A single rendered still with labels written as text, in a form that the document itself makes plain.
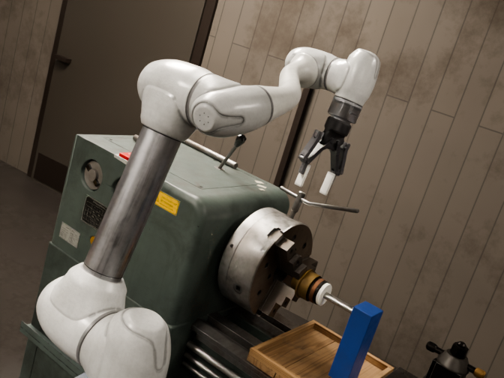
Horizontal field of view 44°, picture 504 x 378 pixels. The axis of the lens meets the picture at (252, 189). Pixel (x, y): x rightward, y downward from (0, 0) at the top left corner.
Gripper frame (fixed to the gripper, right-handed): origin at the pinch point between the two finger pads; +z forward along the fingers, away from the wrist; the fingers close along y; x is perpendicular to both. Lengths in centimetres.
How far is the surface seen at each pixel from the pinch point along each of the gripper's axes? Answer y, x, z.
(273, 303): -1.3, -5.7, 37.1
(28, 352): -36, 62, 96
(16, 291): 2, 184, 126
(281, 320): 17, 6, 47
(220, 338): -10, 0, 53
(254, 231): -12.8, 1.4, 19.0
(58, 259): -41, 56, 58
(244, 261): -14.7, -2.0, 27.4
